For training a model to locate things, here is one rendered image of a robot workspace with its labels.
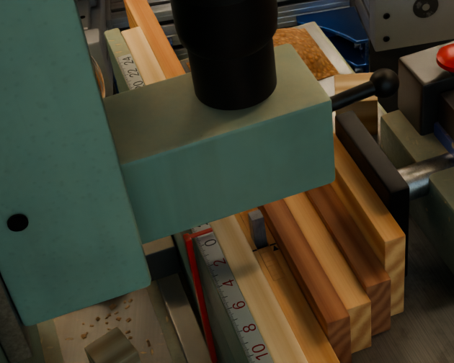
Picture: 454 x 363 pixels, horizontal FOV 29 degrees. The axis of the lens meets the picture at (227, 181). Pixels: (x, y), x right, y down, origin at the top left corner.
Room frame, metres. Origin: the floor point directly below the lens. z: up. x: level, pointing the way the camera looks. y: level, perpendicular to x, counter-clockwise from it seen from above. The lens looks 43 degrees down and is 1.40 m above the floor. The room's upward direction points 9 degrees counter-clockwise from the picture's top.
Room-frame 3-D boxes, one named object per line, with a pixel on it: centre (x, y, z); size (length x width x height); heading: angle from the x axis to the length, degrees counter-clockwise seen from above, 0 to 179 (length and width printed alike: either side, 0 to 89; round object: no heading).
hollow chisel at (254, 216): (0.44, -0.02, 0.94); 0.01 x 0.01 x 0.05; 12
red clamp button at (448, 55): (0.50, -0.18, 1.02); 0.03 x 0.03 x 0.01
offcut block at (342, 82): (0.59, -0.12, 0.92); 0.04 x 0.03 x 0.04; 171
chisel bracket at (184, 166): (0.44, 0.01, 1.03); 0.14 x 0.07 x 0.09; 102
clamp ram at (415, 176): (0.46, -0.13, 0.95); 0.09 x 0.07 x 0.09; 12
